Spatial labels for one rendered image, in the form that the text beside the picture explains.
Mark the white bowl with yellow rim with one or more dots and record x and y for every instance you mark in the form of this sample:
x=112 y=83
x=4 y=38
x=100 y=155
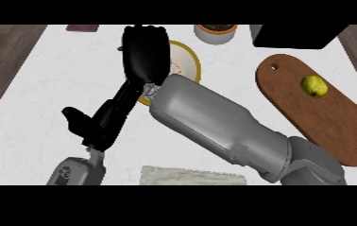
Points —
x=185 y=66

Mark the dark red flat object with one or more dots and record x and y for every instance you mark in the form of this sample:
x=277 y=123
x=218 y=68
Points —
x=81 y=27

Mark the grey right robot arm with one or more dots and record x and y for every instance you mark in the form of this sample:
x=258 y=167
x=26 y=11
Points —
x=231 y=129

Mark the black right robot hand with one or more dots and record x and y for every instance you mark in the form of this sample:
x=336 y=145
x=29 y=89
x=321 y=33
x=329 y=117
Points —
x=143 y=55

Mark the black appliance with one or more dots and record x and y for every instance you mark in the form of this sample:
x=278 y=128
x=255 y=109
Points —
x=296 y=36

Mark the white pot with orange rim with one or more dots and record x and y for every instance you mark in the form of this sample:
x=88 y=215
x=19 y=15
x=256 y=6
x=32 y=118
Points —
x=214 y=33

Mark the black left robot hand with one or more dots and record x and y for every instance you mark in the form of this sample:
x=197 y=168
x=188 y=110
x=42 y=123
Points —
x=107 y=119

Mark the brown wooden cutting board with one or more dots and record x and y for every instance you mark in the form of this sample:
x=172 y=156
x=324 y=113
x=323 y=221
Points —
x=311 y=110

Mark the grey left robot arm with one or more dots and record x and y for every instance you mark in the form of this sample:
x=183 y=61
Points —
x=78 y=170

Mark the yellow-green bell pepper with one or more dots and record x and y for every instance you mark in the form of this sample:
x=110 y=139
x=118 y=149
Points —
x=314 y=85

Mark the grey cloth placemat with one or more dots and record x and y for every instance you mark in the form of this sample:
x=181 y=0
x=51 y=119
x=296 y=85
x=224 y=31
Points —
x=190 y=177

